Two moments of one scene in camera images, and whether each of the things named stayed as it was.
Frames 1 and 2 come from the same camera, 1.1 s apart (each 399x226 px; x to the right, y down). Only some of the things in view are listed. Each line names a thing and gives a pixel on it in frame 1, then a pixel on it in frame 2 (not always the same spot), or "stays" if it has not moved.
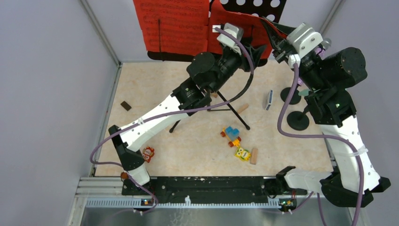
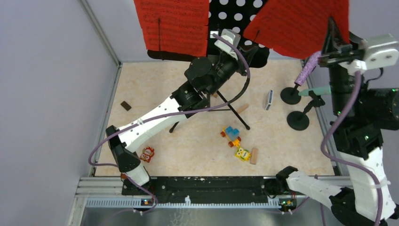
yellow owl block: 243,154 stays
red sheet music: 253,31 -> 296,28
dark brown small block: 125,105 stays
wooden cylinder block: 243,108 stays
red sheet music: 177,26 stays
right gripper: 281,46 -> 335,60
